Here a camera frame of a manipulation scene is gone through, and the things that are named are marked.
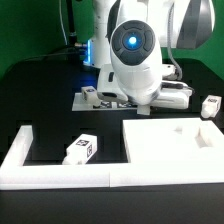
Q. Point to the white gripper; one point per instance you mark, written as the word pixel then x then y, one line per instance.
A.
pixel 172 94

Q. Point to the white square tabletop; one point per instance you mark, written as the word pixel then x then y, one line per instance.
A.
pixel 172 140

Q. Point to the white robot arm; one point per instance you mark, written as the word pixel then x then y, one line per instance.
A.
pixel 127 42

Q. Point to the white U-shaped fence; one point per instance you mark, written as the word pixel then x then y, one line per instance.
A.
pixel 15 175

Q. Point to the white tag sheet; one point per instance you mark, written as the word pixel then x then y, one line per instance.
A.
pixel 79 104

